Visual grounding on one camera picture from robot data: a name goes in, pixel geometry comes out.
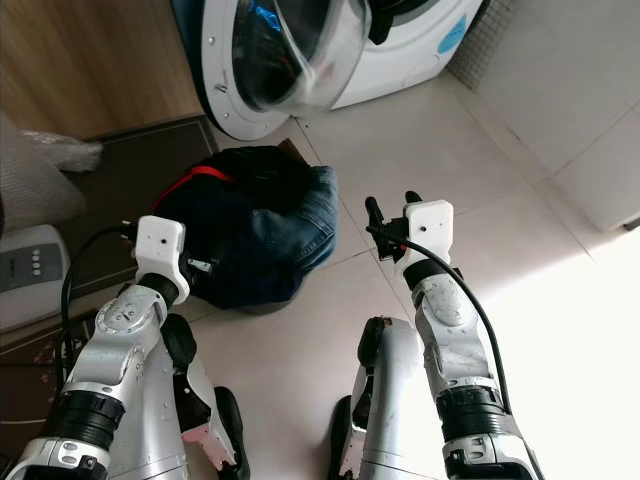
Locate navy shirt with red trim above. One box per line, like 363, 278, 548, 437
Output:
166, 146, 323, 236

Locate white front-load washing machine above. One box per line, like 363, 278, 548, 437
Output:
330, 0, 488, 109

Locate blue denim jeans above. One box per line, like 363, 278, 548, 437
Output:
205, 165, 342, 311

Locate dark brown floor mat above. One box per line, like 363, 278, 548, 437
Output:
0, 117, 221, 480

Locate robot left leg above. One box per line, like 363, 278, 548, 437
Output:
160, 315, 249, 480

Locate white electric fan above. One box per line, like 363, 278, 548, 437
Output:
0, 224, 70, 333

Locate white crumpled plastic bag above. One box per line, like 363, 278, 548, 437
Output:
0, 120, 104, 229

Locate round glass washer door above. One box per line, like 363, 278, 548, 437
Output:
172, 0, 371, 142

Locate wooden cabinet panel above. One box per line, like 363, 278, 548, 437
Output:
0, 0, 207, 141

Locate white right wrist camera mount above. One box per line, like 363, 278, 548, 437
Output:
400, 200, 455, 265

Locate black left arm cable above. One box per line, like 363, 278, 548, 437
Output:
60, 227, 143, 353

